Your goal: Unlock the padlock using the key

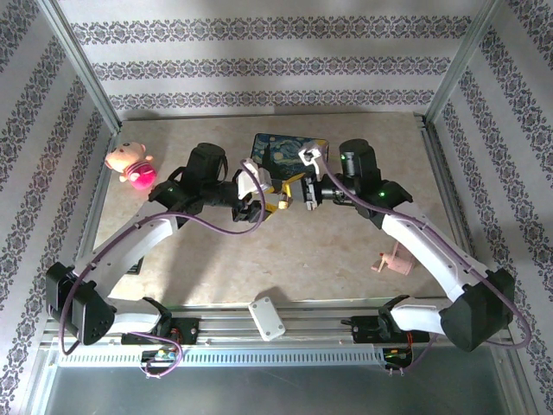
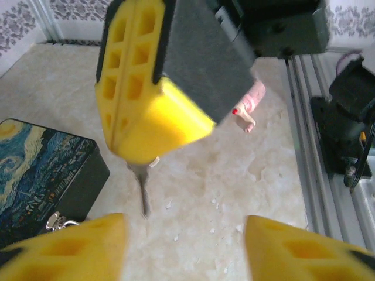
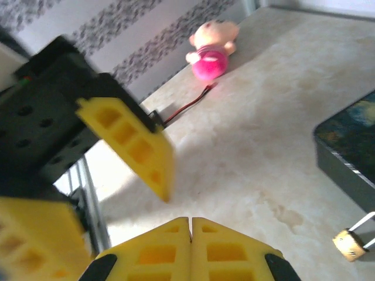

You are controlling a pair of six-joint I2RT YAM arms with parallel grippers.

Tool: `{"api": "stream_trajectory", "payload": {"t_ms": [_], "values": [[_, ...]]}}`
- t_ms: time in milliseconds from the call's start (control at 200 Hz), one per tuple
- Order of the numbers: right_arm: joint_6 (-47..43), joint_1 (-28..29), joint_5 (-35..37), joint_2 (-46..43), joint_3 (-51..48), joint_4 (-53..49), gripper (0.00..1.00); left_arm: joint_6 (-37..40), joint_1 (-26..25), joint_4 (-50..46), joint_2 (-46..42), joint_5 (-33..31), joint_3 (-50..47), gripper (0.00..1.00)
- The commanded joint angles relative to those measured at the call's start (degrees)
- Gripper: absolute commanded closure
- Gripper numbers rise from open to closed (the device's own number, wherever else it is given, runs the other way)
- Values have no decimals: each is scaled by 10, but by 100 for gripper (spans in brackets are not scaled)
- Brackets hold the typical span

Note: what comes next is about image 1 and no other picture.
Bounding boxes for starry night painted box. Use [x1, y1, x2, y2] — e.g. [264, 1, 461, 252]
[249, 132, 330, 182]

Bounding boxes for pink plush pig toy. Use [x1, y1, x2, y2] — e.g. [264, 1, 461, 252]
[105, 140, 157, 195]

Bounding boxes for small pink plastic toy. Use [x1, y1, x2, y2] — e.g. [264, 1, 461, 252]
[372, 241, 414, 277]

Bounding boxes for white plastic box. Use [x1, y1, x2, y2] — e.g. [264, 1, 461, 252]
[248, 296, 287, 342]

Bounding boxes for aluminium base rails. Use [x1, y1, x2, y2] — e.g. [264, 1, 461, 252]
[41, 302, 513, 349]

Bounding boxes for grey metal sheet panel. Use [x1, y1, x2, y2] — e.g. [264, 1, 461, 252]
[41, 361, 522, 415]

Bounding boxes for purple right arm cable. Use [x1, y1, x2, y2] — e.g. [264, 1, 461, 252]
[317, 157, 535, 377]

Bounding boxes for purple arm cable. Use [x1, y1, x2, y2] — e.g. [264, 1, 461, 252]
[58, 158, 267, 380]
[317, 157, 535, 377]

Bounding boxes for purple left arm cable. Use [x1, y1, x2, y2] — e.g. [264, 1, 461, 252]
[58, 158, 267, 380]

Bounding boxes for aluminium side rail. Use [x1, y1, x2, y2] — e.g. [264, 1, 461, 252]
[64, 129, 124, 278]
[413, 112, 502, 278]

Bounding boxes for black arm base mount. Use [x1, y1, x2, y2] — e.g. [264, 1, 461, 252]
[350, 314, 429, 346]
[120, 316, 200, 347]

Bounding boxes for aluminium frame post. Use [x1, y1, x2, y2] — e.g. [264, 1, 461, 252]
[37, 0, 123, 133]
[423, 0, 507, 127]

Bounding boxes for slotted grey cable duct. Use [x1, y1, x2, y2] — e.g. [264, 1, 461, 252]
[55, 344, 386, 369]

